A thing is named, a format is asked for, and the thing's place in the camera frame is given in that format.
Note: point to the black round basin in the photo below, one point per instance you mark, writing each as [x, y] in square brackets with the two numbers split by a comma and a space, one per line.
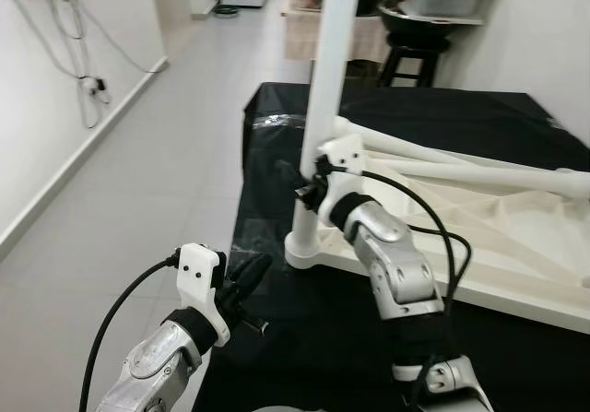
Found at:
[415, 16]

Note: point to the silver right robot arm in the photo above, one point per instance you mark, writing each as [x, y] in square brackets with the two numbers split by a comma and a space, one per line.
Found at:
[396, 264]

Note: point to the black stool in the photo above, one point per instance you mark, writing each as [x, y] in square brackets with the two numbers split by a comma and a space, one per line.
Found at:
[415, 43]

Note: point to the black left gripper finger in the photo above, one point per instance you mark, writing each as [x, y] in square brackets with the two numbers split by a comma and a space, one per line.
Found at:
[241, 288]
[258, 269]

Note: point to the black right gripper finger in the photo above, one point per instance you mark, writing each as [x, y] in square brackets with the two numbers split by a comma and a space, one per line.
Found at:
[306, 195]
[288, 169]

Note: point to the white plastic table leg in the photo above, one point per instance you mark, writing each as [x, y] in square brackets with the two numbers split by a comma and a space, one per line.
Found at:
[516, 180]
[327, 62]
[406, 145]

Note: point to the black tablecloth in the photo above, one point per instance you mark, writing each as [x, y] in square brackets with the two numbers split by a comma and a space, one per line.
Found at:
[277, 338]

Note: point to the beige cloth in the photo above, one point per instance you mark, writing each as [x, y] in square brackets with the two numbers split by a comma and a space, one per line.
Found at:
[300, 34]

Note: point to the white plastic children table top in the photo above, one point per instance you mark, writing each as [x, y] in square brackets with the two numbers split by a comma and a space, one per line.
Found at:
[525, 246]

